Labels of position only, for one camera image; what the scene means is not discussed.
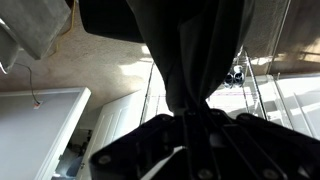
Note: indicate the black jersey with yellow print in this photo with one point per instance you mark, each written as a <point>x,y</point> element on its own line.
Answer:
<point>193,50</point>

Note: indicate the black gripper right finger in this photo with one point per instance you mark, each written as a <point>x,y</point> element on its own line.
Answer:
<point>266,153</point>

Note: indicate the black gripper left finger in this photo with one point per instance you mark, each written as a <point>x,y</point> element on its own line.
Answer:
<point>156,150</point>

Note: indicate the black sneaker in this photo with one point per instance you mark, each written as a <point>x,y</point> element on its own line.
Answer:
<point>229,80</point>
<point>239,76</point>

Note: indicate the white panel room door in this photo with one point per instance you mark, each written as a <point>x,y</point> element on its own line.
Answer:
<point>116,123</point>

